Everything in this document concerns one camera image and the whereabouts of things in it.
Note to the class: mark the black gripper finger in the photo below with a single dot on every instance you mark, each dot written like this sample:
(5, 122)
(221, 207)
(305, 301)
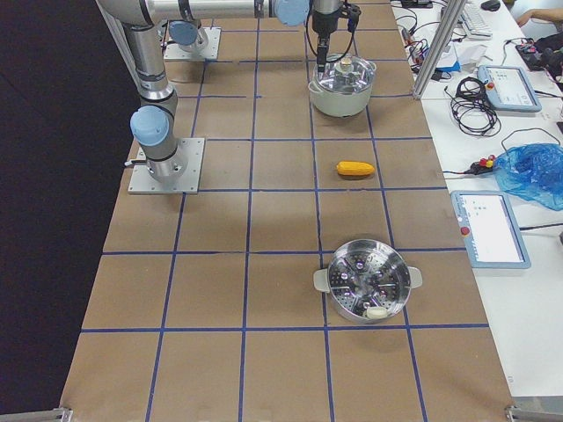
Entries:
(320, 64)

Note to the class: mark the near teach pendant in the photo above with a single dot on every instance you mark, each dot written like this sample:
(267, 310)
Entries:
(490, 231)

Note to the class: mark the blue plastic bag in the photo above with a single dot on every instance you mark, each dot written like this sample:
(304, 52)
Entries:
(532, 172)

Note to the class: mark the pale green cooking pot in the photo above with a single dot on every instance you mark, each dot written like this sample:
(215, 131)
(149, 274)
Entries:
(335, 104)

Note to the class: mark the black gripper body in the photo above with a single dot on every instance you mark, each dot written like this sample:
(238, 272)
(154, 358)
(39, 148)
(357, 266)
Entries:
(322, 27)

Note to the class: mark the steel steamer basket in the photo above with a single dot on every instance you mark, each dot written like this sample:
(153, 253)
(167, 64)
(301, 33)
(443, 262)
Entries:
(367, 281)

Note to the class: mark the teach pendant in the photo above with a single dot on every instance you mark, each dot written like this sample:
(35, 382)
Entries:
(508, 89)
(490, 231)

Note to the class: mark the glass pot lid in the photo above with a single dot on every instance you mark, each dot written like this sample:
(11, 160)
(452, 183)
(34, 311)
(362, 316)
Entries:
(349, 75)

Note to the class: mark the brown paper table cover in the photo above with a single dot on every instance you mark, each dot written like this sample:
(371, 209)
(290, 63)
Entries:
(203, 307)

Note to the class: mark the yellow corn cob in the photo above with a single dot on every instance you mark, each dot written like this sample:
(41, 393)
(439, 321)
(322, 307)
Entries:
(355, 169)

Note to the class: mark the red button controller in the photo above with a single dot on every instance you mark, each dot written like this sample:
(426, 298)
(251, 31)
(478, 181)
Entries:
(483, 166)

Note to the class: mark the white keyboard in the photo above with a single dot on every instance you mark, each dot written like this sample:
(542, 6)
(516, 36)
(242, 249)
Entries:
(473, 24)

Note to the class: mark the black computer mouse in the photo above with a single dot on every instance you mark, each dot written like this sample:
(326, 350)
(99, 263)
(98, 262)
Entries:
(490, 5)

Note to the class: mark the far teach pendant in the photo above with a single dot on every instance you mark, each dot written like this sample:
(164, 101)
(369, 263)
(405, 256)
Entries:
(508, 89)

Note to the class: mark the aluminium frame post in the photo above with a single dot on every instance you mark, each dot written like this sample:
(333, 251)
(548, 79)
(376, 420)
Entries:
(441, 39)

